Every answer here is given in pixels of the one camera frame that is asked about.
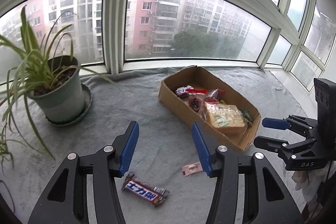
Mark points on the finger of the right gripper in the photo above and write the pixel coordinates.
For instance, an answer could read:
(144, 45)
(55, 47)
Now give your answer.
(278, 124)
(282, 148)

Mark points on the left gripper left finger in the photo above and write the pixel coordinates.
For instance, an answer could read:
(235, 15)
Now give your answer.
(123, 150)

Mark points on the pink snack sachet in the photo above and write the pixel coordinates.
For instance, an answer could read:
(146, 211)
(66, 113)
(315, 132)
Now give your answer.
(192, 169)

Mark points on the green pot saucer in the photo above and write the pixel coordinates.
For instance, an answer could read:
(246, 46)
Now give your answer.
(88, 99)

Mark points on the black camera box right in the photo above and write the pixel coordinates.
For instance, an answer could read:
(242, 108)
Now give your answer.
(325, 98)

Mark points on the grey table cloth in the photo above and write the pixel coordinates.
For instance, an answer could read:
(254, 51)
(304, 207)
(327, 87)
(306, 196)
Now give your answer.
(164, 146)

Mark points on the dark patterned snack packet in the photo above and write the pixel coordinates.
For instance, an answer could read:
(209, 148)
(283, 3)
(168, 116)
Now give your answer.
(195, 103)

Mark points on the green plant pot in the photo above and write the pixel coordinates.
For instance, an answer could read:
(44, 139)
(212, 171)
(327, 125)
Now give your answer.
(65, 103)

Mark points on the white gloved right hand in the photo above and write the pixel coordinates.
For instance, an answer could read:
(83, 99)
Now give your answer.
(309, 180)

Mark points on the dark meat snack packet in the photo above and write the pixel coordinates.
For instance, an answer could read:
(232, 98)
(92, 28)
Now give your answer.
(214, 94)

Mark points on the red stick snack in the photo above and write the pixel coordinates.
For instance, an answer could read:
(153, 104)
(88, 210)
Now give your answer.
(197, 91)

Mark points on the cardboard box tray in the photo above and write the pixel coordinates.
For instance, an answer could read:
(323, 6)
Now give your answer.
(196, 95)

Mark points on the wrapped bread loaf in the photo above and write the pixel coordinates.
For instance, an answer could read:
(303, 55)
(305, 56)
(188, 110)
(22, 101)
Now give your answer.
(226, 119)

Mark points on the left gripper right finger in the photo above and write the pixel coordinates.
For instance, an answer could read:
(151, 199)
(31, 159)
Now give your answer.
(206, 146)

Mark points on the green candy packet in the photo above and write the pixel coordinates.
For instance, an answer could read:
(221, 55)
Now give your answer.
(246, 116)

